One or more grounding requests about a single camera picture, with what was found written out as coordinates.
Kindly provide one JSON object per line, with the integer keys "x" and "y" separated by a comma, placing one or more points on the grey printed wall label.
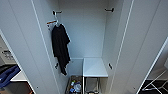
{"x": 6, "y": 54}

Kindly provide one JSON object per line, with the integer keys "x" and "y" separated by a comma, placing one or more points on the white round item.
{"x": 78, "y": 87}

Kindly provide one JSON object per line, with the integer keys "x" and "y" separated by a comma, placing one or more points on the blue item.
{"x": 72, "y": 87}

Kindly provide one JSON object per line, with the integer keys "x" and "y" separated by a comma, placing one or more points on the white wardrobe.
{"x": 86, "y": 30}

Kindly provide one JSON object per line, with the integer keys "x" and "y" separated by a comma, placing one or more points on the dark wardrobe hook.
{"x": 56, "y": 12}
{"x": 110, "y": 9}

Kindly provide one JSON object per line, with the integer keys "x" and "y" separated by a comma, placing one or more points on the orange frame stand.
{"x": 30, "y": 91}

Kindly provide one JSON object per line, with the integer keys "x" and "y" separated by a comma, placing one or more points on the wicker basket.
{"x": 70, "y": 87}

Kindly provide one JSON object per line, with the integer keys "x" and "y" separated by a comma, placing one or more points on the blue cloth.
{"x": 7, "y": 75}

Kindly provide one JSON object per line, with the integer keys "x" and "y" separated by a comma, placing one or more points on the white inner shelf unit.
{"x": 95, "y": 68}

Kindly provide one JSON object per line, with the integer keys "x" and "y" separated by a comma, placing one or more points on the black t-shirt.
{"x": 60, "y": 46}

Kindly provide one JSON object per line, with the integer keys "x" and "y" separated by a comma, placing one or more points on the white t-shirt hanger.
{"x": 57, "y": 22}

